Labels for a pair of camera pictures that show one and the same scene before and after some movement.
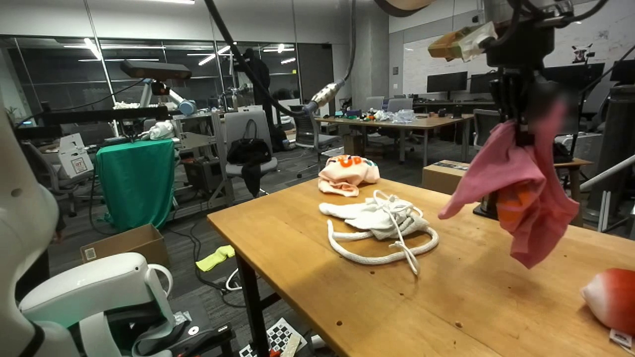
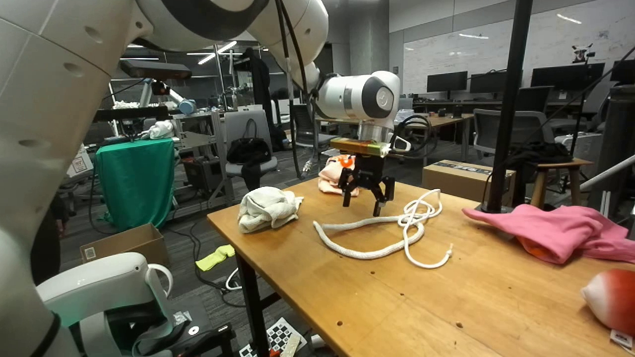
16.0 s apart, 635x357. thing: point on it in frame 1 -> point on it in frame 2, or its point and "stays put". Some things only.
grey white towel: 384,216 -> 267,208
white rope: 386,255 -> 416,212
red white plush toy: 612,297 stays put
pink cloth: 505,164 -> 561,232
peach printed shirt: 344,172 stays put
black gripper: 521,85 -> 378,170
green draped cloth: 136,180 stays put
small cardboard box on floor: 142,240 stays put
